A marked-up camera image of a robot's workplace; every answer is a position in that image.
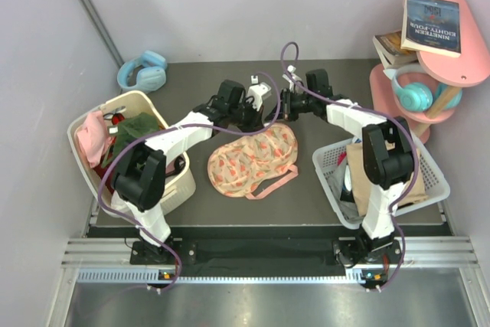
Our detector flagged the pink garment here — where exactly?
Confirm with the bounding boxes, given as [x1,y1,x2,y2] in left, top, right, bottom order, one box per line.
[76,110,113,168]

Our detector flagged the white perforated plastic basket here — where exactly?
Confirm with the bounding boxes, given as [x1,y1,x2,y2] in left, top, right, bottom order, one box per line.
[312,126,450,238]

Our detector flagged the white garment in basket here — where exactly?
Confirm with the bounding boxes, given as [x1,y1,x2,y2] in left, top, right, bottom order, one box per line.
[110,191,131,214]

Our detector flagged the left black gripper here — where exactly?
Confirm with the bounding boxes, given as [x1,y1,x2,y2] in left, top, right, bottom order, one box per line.
[227,96,263,136]

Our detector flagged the dark green garment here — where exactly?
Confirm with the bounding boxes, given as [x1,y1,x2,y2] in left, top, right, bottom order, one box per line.
[100,113,161,168]

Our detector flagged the cream laundry basket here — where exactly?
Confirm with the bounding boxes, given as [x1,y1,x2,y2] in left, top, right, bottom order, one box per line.
[67,91,196,221]

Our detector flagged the Nineteen Eighty-Four book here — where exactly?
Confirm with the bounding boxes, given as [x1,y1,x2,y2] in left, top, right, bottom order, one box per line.
[400,0,461,57]

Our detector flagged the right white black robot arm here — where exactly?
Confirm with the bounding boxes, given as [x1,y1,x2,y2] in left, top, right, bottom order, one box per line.
[276,65,419,264]

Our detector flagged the aluminium rail frame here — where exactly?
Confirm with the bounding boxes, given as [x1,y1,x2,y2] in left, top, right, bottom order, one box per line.
[47,198,490,327]

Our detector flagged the pink bra strap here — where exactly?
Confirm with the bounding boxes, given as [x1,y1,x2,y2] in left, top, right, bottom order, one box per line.
[244,164,299,201]

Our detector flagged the red garment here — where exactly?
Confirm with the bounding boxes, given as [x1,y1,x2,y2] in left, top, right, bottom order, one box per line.
[93,164,114,195]

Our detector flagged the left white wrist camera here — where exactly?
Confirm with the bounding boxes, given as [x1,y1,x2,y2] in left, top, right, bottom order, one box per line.
[246,75,272,111]

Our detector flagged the grey garment in basket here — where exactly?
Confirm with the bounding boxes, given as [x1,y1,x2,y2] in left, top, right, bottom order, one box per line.
[328,166,361,221]

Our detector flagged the pink tiered shelf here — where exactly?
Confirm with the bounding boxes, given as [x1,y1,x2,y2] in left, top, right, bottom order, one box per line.
[370,0,489,143]

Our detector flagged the blue headphones on table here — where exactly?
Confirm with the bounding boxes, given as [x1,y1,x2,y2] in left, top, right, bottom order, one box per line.
[116,50,168,93]

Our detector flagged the beige folded garment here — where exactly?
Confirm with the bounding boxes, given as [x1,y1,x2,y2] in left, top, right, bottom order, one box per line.
[346,143,428,216]

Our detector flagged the floral mesh laundry bag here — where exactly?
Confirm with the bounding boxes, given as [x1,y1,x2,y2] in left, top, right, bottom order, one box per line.
[207,123,299,200]

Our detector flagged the stacked paperback books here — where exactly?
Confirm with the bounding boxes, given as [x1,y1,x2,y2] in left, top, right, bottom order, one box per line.
[372,30,417,69]

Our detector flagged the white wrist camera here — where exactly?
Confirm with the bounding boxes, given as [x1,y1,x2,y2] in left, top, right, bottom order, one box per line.
[283,64,304,93]
[246,75,272,111]

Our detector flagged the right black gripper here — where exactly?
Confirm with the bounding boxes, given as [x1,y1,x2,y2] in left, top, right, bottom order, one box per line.
[266,88,317,123]

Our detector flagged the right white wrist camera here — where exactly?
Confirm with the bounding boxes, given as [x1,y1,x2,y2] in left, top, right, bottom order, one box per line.
[283,64,304,93]

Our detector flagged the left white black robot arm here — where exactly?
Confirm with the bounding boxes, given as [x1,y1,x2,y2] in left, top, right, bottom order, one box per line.
[111,77,271,265]

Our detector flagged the teal headphones on shelf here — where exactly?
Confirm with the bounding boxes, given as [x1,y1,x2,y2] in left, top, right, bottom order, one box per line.
[384,63,449,113]

